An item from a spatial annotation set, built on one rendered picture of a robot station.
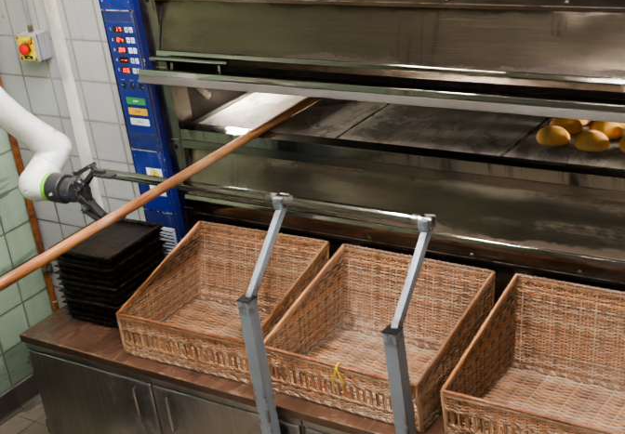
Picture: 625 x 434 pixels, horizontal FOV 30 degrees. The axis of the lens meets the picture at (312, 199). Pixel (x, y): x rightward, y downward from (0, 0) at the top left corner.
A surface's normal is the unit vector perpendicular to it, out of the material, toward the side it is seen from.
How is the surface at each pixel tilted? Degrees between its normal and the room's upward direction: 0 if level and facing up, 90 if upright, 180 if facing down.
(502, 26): 70
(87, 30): 90
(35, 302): 90
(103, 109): 90
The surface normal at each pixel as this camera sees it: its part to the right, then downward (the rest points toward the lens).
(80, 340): -0.14, -0.91
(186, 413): -0.57, 0.39
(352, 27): -0.58, 0.06
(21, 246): 0.81, 0.12
